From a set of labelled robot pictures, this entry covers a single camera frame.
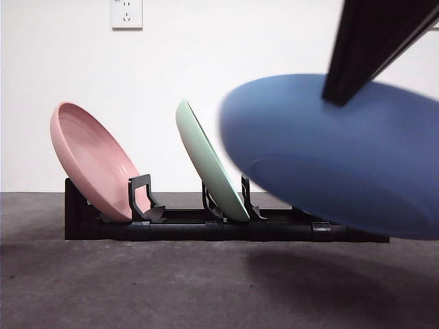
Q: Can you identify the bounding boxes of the blue plate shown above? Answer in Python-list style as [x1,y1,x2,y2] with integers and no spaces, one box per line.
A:
[217,73,439,241]

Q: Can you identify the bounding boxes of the green plate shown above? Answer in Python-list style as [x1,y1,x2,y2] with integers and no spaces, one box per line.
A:
[175,98,252,222]

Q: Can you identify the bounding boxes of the pink plate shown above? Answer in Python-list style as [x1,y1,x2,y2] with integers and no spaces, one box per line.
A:
[49,101,142,222]

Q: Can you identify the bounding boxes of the black plastic dish rack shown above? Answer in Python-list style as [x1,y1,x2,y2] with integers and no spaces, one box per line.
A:
[64,173,391,245]

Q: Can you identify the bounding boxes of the white wall socket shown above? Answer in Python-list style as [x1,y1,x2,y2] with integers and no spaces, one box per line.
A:
[110,0,143,31]

